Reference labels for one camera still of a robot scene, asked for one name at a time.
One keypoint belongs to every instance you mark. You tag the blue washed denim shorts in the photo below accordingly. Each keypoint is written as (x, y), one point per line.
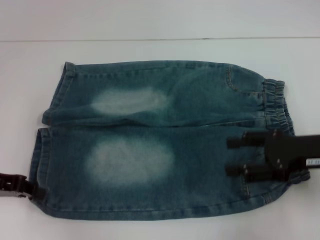
(150, 112)

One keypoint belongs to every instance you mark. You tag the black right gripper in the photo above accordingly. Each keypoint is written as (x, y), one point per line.
(287, 152)

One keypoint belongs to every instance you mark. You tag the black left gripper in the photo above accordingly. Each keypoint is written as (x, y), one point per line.
(12, 183)

